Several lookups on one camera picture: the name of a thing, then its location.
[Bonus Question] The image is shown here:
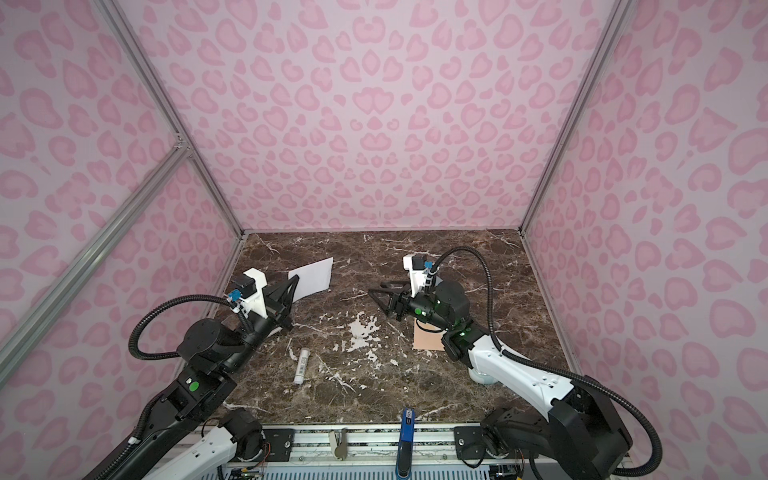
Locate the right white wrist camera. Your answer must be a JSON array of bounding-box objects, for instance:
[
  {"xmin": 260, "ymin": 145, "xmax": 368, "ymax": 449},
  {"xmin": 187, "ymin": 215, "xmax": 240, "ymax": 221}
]
[{"xmin": 403, "ymin": 253, "xmax": 432, "ymax": 297}]

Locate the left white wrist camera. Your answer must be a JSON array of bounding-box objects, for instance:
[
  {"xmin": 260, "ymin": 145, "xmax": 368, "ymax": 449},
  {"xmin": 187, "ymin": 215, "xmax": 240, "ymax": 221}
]
[{"xmin": 227, "ymin": 268, "xmax": 268, "ymax": 318}]

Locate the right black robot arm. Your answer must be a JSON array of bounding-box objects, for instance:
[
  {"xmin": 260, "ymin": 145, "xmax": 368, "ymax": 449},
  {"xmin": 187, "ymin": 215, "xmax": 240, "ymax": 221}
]
[{"xmin": 368, "ymin": 281, "xmax": 632, "ymax": 479}]

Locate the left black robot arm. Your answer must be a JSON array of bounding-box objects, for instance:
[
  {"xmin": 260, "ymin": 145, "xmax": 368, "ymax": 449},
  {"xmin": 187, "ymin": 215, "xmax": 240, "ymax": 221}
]
[{"xmin": 87, "ymin": 272, "xmax": 300, "ymax": 479}]

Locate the pink envelope with cream flap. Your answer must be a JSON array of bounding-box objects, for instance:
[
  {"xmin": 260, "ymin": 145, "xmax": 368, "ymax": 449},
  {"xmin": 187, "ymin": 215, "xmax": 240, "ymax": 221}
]
[{"xmin": 413, "ymin": 322, "xmax": 444, "ymax": 351}]

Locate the beige hanging tag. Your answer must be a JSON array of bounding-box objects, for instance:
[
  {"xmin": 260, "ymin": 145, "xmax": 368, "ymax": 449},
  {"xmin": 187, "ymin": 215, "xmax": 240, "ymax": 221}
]
[{"xmin": 328, "ymin": 428, "xmax": 348, "ymax": 461}]

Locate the white glue stick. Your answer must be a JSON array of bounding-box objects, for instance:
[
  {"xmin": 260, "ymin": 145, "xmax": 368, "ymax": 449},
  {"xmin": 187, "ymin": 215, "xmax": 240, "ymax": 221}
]
[{"xmin": 293, "ymin": 348, "xmax": 311, "ymax": 385}]

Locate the blue black clip tool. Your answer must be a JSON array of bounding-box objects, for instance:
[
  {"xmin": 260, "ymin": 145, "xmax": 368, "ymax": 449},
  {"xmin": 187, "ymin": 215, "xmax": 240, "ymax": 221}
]
[{"xmin": 395, "ymin": 408, "xmax": 416, "ymax": 480}]

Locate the green bordered floral letter paper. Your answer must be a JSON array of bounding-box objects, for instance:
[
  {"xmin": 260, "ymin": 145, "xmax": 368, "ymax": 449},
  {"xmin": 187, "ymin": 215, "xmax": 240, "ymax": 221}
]
[{"xmin": 288, "ymin": 257, "xmax": 333, "ymax": 301}]

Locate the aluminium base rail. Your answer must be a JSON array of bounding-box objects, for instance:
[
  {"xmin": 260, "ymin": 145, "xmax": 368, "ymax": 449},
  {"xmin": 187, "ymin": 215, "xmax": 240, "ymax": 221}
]
[{"xmin": 113, "ymin": 419, "xmax": 631, "ymax": 480}]

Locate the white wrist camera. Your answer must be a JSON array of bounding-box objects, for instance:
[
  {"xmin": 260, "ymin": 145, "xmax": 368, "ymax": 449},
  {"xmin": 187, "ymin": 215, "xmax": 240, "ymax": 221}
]
[
  {"xmin": 403, "ymin": 253, "xmax": 432, "ymax": 297},
  {"xmin": 227, "ymin": 268, "xmax": 268, "ymax": 318}
]

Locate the right black corrugated cable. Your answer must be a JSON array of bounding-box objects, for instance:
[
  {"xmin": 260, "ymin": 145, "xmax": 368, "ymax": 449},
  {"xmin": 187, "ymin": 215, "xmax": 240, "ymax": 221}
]
[{"xmin": 428, "ymin": 246, "xmax": 664, "ymax": 478}]

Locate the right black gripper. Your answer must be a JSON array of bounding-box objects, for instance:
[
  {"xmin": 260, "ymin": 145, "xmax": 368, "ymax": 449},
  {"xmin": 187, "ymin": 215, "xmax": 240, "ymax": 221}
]
[{"xmin": 369, "ymin": 280, "xmax": 455, "ymax": 333}]

